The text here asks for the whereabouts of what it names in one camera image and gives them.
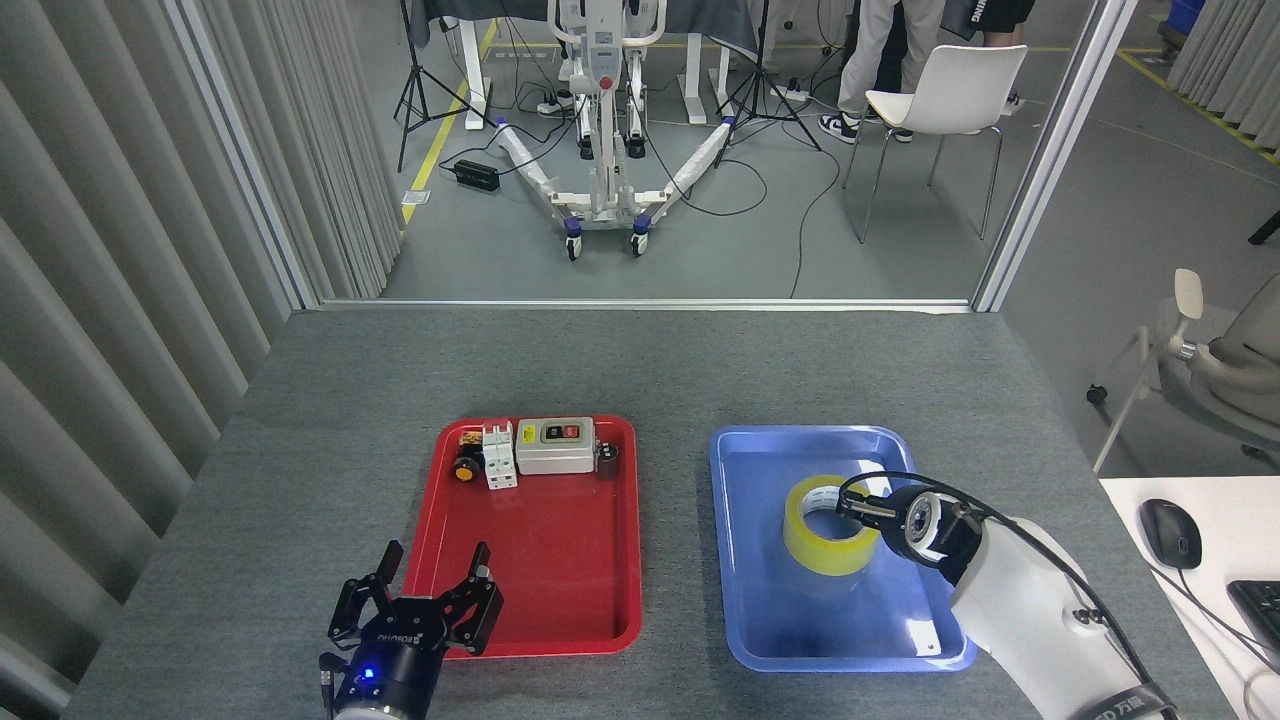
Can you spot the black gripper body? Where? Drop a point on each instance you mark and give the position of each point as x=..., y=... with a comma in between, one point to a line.
x=888, y=515
x=395, y=655

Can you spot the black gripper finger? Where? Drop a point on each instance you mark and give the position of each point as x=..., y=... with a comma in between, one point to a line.
x=862, y=510
x=478, y=615
x=345, y=610

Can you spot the yellow tape roll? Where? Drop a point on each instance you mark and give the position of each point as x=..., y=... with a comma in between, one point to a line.
x=820, y=555

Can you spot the red plastic tray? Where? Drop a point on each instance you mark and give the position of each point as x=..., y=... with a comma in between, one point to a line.
x=560, y=560

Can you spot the blue plastic tray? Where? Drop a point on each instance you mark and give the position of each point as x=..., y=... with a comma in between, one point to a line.
x=780, y=620

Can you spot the yellow round push button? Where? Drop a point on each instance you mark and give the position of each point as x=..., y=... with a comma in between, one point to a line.
x=464, y=472

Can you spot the white circuit breaker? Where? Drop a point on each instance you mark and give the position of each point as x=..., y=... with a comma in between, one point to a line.
x=500, y=460

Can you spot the dark red round button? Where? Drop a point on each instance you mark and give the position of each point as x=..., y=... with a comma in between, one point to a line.
x=606, y=460

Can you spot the black computer mouse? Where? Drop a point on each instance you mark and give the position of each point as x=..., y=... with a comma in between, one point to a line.
x=1170, y=533

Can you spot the white desk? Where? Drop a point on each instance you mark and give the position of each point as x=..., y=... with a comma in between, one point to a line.
x=1230, y=530

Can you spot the grey office chair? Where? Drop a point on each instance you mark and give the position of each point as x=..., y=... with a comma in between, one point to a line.
x=1240, y=380

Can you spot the black keyboard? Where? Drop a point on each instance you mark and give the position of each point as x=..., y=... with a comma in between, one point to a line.
x=1262, y=610

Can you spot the white wheeled stand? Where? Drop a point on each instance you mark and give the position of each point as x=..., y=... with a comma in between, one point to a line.
x=603, y=190

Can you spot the grey pleated curtain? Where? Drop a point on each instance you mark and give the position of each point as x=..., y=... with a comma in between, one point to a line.
x=1235, y=60
x=120, y=250

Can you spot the white chair with metal legs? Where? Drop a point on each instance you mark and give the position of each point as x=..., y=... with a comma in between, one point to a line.
x=950, y=90

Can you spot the black power adapter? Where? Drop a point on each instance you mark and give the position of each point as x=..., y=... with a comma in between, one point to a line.
x=476, y=176

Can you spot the black tripod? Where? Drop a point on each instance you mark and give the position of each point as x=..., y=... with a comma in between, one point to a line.
x=413, y=90
x=762, y=80

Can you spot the person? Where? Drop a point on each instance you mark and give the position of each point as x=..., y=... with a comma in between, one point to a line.
x=875, y=50
x=1000, y=15

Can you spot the white power strip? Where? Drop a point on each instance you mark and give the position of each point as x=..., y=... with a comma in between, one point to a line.
x=555, y=104

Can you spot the blue bin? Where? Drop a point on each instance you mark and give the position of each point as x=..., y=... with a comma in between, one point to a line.
x=1188, y=15

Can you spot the grey push-button switch box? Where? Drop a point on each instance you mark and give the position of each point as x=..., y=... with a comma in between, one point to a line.
x=557, y=458

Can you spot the silver metal rail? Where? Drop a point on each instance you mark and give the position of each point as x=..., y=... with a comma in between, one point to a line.
x=640, y=304

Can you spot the silver metal post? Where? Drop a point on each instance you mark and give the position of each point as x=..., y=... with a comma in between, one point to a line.
x=245, y=150
x=1055, y=150

